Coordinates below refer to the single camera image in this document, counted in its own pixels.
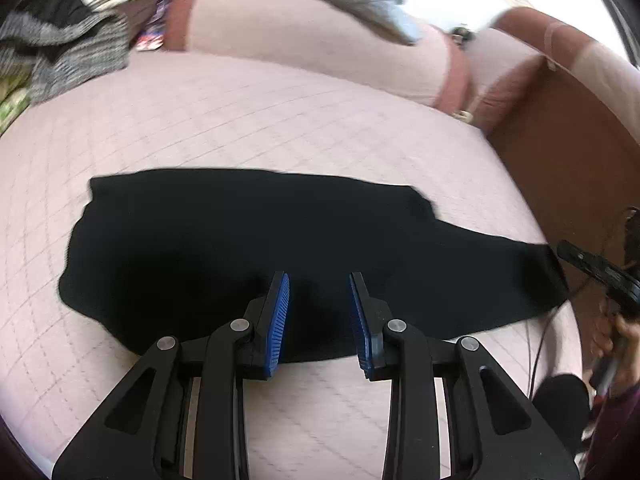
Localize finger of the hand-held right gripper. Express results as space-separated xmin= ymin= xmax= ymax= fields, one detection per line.
xmin=556 ymin=240 xmax=618 ymax=287

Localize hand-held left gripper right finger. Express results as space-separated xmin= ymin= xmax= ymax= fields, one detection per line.
xmin=348 ymin=271 xmax=581 ymax=480

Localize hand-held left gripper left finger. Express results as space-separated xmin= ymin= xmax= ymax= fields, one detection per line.
xmin=51 ymin=271 xmax=292 ymax=480

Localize black pants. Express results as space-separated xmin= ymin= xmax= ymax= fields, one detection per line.
xmin=58 ymin=167 xmax=571 ymax=365

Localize person's right hand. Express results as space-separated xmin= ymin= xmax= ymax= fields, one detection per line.
xmin=591 ymin=302 xmax=640 ymax=393

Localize person's dark trouser leg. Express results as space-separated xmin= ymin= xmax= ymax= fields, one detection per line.
xmin=531 ymin=374 xmax=592 ymax=453

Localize brown pink sofa armrest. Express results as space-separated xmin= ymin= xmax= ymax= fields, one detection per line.
xmin=495 ymin=7 xmax=640 ymax=111

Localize pink brown back cushion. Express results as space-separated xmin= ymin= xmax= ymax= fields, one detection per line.
xmin=165 ymin=0 xmax=473 ymax=111

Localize colourful packet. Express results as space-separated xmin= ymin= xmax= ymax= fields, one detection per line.
xmin=136 ymin=0 xmax=171 ymax=52

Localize houndstooth coat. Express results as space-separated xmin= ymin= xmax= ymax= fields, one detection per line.
xmin=0 ymin=0 xmax=132 ymax=106

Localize mauve cloth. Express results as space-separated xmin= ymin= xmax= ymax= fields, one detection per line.
xmin=129 ymin=0 xmax=166 ymax=41

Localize green printed blanket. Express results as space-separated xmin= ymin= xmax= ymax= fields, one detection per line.
xmin=0 ymin=77 xmax=31 ymax=133

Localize beige cord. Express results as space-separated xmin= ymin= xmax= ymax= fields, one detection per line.
xmin=544 ymin=22 xmax=576 ymax=72

